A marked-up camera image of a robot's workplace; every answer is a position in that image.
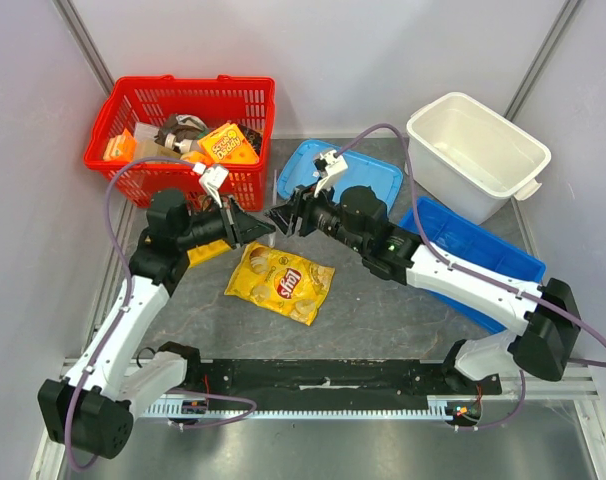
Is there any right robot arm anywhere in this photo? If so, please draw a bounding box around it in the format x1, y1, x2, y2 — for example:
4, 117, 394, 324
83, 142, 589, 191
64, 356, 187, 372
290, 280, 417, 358
266, 186, 580, 394

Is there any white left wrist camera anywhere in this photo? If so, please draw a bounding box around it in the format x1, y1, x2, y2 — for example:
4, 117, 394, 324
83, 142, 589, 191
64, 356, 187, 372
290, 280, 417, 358
192, 162, 229, 206

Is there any orange Scrub Daddy box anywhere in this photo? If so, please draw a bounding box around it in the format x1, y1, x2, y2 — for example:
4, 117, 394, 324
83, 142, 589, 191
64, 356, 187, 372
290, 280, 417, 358
198, 123, 259, 165

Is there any white plastic tub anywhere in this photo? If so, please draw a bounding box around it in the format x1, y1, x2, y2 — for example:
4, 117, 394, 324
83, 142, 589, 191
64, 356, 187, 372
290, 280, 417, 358
406, 92, 552, 225

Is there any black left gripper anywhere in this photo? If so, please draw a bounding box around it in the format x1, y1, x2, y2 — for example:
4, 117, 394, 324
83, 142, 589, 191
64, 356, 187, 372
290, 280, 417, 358
176, 193, 275, 250

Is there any blue divided plastic bin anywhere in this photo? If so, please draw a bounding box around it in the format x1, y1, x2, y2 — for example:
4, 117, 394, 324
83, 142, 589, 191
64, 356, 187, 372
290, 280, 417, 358
400, 195, 547, 335

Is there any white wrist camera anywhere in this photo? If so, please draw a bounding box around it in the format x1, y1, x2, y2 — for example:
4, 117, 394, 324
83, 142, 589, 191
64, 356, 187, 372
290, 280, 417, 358
313, 149, 348, 197
192, 162, 229, 206

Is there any red plastic shopping basket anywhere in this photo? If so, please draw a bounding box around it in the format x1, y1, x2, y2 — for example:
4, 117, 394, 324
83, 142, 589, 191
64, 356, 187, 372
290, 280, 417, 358
83, 75, 276, 212

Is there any orange carton in basket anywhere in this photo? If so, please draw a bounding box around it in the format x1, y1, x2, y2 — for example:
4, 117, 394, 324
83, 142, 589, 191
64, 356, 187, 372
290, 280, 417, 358
103, 128, 137, 163

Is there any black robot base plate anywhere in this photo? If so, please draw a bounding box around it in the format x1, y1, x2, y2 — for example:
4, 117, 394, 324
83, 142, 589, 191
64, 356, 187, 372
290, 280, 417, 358
179, 359, 502, 409

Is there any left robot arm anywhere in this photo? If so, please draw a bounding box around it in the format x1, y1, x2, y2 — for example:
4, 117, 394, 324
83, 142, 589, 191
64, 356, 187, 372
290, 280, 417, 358
37, 189, 275, 459

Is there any yellow Lays chips bag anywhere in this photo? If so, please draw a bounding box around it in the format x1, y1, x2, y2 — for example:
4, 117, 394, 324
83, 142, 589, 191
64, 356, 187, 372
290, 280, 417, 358
225, 241, 335, 326

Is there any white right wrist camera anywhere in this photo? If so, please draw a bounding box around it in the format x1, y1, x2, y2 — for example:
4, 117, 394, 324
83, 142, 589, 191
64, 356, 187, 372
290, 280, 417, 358
313, 149, 348, 197

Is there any white slotted cable duct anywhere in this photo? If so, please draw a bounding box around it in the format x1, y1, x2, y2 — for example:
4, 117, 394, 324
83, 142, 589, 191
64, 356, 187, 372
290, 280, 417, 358
141, 397, 453, 421

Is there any yellow test tube rack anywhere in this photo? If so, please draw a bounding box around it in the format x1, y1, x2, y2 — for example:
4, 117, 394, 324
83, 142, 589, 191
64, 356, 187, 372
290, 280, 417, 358
187, 240, 231, 268

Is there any light blue plastic lid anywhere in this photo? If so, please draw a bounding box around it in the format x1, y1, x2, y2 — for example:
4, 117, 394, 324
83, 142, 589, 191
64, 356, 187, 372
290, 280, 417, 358
276, 139, 403, 211

